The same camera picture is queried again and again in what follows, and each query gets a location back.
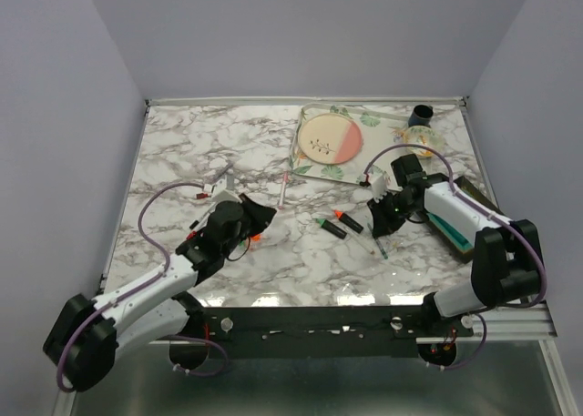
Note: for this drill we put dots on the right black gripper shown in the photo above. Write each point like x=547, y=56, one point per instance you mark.
x=382, y=223

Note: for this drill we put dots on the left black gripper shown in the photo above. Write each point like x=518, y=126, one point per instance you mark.
x=261, y=215

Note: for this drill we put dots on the teal acrylic marker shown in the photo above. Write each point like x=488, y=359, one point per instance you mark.
x=378, y=242

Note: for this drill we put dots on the pink capped white pen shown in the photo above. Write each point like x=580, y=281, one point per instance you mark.
x=363, y=243

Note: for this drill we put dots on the orange highlighter black body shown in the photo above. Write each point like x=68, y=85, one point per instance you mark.
x=348, y=221

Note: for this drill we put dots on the purple pen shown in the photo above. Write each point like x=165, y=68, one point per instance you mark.
x=222, y=172

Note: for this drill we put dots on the green highlighter black body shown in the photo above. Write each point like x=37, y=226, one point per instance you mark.
x=330, y=227

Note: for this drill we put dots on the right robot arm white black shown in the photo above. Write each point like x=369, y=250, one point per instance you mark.
x=507, y=261

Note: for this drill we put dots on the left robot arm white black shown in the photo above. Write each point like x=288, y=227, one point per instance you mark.
x=89, y=334

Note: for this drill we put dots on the dark framed teal tray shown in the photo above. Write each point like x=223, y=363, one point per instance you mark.
x=458, y=245

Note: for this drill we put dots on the floral rectangular tray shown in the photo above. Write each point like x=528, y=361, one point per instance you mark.
x=380, y=130

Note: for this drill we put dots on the floral ceramic bowl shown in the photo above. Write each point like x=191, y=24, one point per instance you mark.
x=420, y=138

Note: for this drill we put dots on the cream and pink plate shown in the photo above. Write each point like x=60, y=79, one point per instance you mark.
x=330, y=139

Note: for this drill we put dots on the dark blue cup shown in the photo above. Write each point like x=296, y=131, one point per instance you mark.
x=420, y=116

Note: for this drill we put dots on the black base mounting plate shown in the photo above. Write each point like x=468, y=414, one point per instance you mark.
x=328, y=332

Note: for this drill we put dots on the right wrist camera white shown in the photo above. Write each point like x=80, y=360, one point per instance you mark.
x=377, y=182

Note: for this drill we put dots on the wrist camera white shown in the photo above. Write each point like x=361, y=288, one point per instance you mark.
x=377, y=182
x=223, y=189

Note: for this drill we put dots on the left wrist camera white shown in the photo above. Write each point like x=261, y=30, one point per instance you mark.
x=223, y=189

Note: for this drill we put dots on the aluminium front rail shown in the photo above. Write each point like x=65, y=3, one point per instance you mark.
x=496, y=325

